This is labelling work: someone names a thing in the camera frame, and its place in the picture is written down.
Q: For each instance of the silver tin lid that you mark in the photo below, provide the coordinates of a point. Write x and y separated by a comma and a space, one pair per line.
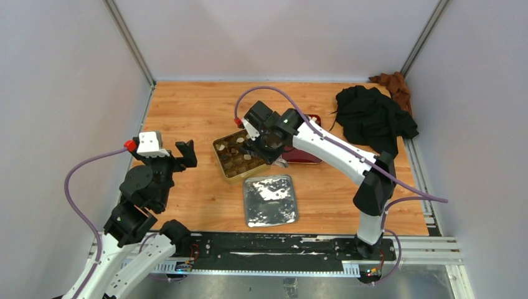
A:
269, 201

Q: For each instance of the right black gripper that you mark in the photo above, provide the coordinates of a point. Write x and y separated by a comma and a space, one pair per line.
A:
268, 158

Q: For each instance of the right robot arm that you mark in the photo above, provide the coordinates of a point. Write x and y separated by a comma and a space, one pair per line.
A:
366, 170

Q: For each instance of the gold chocolate tin box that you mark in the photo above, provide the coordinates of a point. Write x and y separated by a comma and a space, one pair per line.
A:
231, 161

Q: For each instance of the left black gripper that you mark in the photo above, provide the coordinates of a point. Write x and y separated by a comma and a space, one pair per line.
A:
189, 157

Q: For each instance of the red chocolate tray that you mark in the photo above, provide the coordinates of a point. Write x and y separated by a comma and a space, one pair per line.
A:
297, 156

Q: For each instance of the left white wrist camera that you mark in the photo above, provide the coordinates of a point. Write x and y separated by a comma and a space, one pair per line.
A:
147, 144

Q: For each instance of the metal tongs black tips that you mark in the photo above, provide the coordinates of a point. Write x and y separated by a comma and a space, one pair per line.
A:
281, 163

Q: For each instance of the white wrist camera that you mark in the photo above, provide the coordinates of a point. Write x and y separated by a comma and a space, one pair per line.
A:
147, 144
257, 121

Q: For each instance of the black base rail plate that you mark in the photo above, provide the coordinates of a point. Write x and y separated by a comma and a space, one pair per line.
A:
280, 253

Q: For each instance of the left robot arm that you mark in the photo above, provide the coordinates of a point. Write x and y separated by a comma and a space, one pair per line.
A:
125, 253

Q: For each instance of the brown cloth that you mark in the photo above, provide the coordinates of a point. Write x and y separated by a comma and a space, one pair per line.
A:
397, 87

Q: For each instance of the black cloth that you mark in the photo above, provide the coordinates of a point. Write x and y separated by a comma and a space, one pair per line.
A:
370, 118

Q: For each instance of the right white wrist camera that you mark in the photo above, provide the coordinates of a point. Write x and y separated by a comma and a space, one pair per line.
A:
257, 121

